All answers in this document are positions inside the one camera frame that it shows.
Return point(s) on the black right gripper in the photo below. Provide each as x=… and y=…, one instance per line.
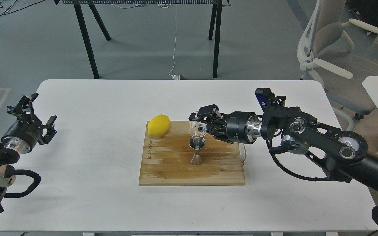
x=240, y=127

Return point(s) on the small clear glass cup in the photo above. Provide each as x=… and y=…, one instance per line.
x=197, y=129

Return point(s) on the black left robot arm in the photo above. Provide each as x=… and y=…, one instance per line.
x=8, y=173

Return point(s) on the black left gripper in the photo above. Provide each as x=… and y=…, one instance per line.
x=26, y=132

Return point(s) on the black metal frame table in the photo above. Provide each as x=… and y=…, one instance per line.
x=145, y=26

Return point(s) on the white office chair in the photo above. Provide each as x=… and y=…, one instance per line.
x=325, y=55

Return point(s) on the steel double jigger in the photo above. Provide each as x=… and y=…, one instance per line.
x=197, y=144

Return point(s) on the wooden cutting board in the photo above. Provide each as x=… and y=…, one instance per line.
x=166, y=161

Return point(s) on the yellow lemon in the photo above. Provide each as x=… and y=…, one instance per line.
x=158, y=126

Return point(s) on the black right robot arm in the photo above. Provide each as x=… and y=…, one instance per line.
x=343, y=155

